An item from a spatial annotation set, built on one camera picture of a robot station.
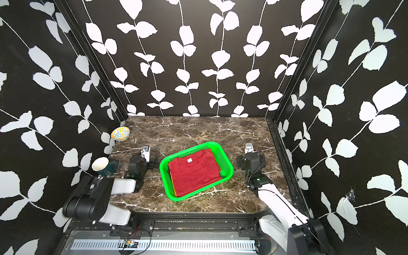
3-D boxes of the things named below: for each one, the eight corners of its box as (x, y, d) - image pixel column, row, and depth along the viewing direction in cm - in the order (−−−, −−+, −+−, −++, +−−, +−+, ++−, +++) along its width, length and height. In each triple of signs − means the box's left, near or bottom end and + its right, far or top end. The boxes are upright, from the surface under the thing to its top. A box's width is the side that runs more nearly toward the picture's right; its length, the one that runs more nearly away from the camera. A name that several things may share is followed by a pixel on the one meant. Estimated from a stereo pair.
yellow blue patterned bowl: (111, 138, 110) (108, 134, 106) (120, 129, 115) (118, 124, 112) (124, 142, 108) (121, 138, 104) (133, 132, 113) (130, 128, 110)
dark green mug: (99, 175, 93) (87, 166, 84) (108, 164, 97) (98, 154, 89) (113, 181, 91) (103, 172, 82) (122, 169, 95) (113, 160, 87)
